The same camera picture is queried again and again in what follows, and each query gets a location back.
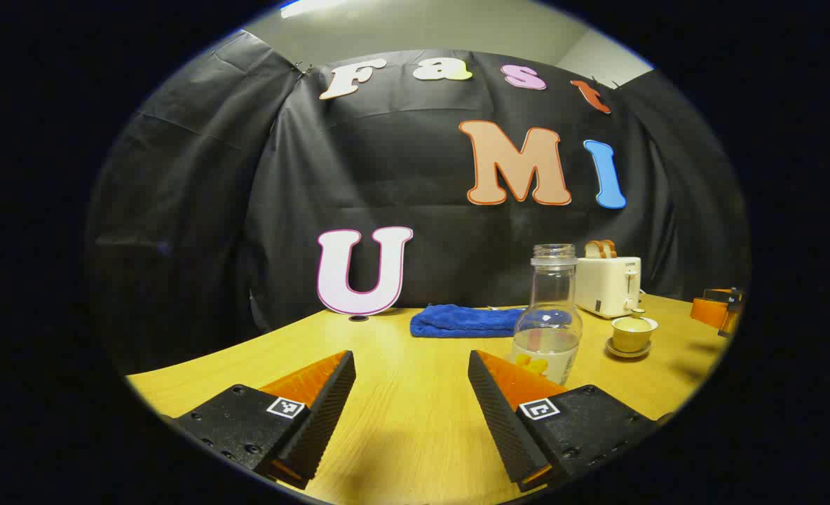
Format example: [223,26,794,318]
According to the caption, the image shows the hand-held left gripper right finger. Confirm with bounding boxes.
[467,349,661,493]

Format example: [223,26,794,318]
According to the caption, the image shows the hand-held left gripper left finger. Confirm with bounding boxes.
[170,349,357,490]

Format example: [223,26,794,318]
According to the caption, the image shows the cream teacup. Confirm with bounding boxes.
[611,317,659,354]

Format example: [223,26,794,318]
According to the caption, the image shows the clear water bottle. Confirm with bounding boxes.
[512,243,584,386]

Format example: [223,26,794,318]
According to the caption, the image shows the cream saucer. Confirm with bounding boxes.
[605,338,653,359]

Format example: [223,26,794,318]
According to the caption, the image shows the white toaster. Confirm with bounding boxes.
[573,256,642,320]

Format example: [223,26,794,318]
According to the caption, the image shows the blue folded towel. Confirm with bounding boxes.
[409,304,573,339]

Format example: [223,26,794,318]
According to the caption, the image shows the black backdrop cloth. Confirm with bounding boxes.
[86,32,749,372]

